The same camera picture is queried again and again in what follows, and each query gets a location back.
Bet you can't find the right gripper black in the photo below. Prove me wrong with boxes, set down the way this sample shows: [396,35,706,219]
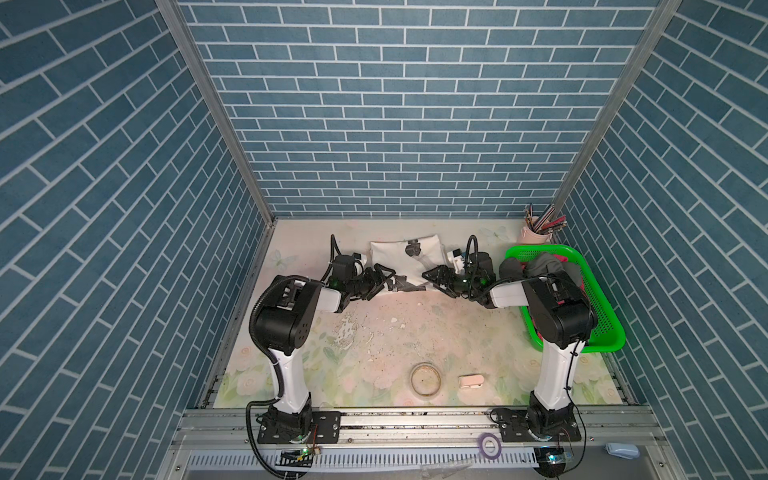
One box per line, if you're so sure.
[424,265,481,299]

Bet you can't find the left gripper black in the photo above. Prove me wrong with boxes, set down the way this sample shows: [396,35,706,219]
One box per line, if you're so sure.
[343,263,394,300]

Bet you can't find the white t shirt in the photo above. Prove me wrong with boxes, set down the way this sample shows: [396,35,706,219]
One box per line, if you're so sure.
[370,235,447,293]

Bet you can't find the green plastic basket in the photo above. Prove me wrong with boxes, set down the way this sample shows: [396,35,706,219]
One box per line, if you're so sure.
[505,244,626,354]

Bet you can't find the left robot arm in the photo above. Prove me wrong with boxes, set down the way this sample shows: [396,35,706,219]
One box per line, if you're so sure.
[248,254,396,437]

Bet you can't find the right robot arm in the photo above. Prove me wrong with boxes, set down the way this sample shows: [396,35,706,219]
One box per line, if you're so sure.
[422,252,598,440]

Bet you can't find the grey t shirt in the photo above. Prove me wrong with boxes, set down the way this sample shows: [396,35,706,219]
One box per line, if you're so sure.
[499,252,583,287]

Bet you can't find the pink pencil cup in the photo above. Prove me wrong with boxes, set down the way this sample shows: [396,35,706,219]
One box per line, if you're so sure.
[517,226,552,245]

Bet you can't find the pink eraser block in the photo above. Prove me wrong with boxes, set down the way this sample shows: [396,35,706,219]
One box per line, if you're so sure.
[458,374,485,389]

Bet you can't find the coloured pencils bundle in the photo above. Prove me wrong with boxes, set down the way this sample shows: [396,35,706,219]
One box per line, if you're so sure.
[524,204,568,235]

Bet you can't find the purple tape roll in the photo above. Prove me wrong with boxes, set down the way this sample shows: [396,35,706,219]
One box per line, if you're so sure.
[477,433,502,461]

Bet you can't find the pale blue computer mouse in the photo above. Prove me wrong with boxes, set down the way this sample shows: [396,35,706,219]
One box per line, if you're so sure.
[605,442,641,460]

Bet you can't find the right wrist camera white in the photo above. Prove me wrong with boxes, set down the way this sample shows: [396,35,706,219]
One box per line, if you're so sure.
[450,250,465,275]

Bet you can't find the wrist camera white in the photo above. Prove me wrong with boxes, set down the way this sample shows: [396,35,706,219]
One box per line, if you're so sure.
[352,252,367,275]
[450,250,465,275]

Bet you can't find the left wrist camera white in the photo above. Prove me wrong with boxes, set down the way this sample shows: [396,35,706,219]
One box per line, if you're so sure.
[352,252,367,275]

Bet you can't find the left black corrugated cable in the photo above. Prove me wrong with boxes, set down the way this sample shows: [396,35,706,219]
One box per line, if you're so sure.
[244,233,343,478]

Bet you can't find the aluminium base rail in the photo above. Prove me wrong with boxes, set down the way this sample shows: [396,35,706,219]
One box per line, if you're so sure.
[170,407,670,448]

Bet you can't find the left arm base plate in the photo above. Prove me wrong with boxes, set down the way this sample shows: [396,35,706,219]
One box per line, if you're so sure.
[257,411,342,445]

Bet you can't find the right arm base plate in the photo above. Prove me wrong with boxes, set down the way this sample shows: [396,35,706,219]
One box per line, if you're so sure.
[488,407,582,443]

